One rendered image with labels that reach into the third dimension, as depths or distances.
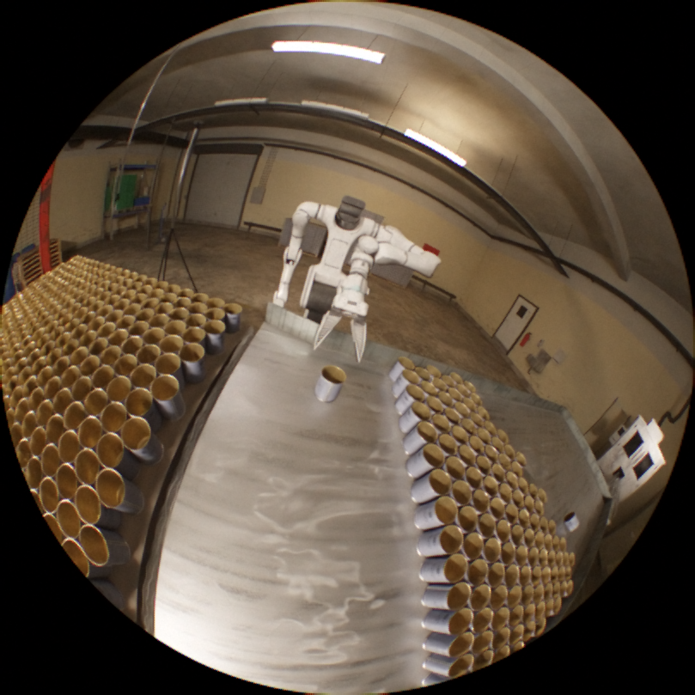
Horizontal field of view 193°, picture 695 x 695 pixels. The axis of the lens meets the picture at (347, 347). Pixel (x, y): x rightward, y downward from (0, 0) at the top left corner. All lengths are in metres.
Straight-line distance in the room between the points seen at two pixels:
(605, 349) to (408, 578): 6.38
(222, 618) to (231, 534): 0.19
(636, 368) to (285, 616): 6.47
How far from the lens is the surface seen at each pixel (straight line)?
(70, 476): 0.57
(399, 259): 0.75
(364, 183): 8.77
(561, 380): 6.66
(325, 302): 1.08
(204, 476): 0.46
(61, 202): 9.62
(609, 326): 6.71
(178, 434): 0.51
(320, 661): 0.53
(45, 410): 0.68
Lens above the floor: 1.51
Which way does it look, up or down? 33 degrees down
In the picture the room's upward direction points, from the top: 24 degrees clockwise
